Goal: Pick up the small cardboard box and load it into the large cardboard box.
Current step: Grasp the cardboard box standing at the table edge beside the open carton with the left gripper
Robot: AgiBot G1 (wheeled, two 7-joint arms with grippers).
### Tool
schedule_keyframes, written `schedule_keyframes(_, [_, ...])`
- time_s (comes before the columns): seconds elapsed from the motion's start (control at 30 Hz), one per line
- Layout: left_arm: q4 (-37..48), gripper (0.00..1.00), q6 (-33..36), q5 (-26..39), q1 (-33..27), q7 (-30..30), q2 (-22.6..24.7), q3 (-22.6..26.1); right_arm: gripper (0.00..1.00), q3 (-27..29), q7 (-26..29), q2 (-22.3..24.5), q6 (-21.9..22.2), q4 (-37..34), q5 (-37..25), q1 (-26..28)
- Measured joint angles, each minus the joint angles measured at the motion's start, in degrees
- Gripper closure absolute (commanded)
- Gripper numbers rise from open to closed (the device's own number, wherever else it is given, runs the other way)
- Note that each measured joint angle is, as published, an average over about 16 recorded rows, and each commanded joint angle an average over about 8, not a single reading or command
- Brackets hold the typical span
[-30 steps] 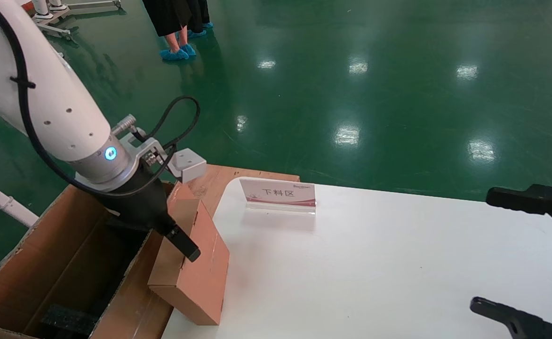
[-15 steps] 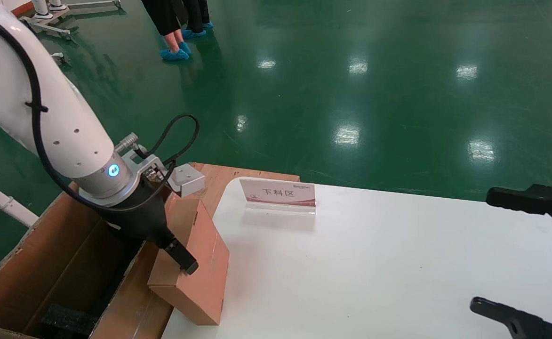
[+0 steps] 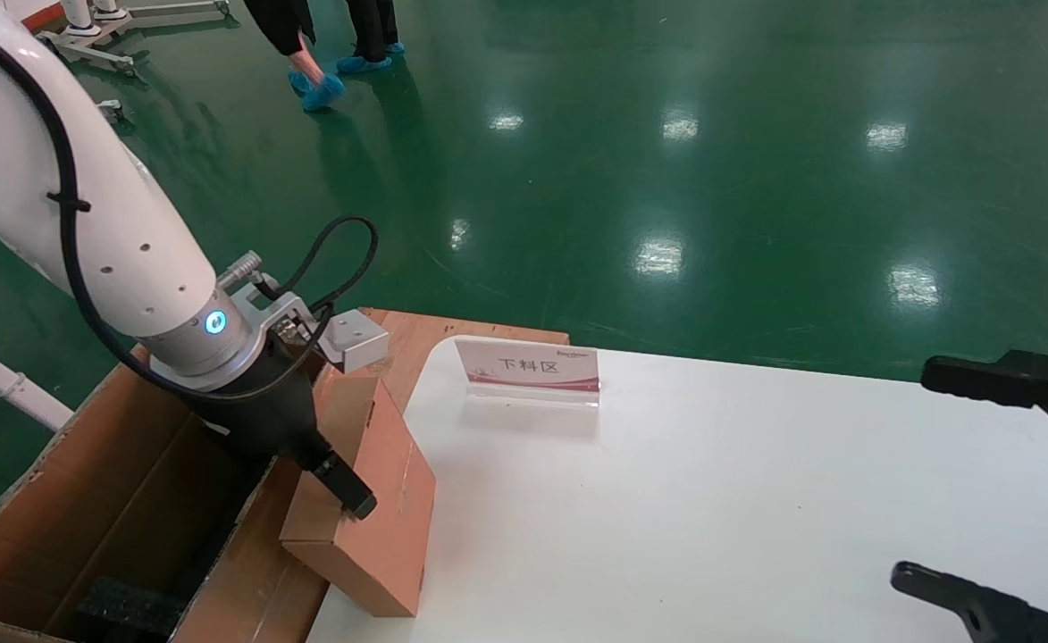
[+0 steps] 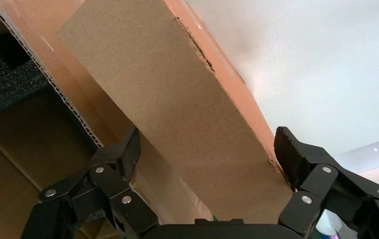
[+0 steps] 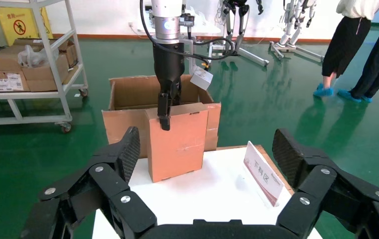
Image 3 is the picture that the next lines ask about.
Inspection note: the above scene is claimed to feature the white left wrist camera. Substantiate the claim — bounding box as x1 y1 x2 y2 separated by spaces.
321 308 390 374

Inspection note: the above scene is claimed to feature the acrylic sign with Chinese text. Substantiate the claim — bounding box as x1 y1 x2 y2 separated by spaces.
454 337 602 409

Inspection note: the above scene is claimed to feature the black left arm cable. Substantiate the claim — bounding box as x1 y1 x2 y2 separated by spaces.
0 16 380 405

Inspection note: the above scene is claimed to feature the black foam insert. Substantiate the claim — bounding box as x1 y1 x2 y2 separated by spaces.
75 576 192 639

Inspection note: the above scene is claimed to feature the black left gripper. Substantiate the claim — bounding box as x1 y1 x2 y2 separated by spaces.
182 339 379 522

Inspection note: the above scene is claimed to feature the small cardboard box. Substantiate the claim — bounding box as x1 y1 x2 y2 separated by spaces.
280 364 437 619

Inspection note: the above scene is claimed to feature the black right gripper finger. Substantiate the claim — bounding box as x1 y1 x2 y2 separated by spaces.
921 350 1048 445
890 561 1048 643

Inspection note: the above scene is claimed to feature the large cardboard box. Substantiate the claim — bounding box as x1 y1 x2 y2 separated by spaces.
0 344 346 643

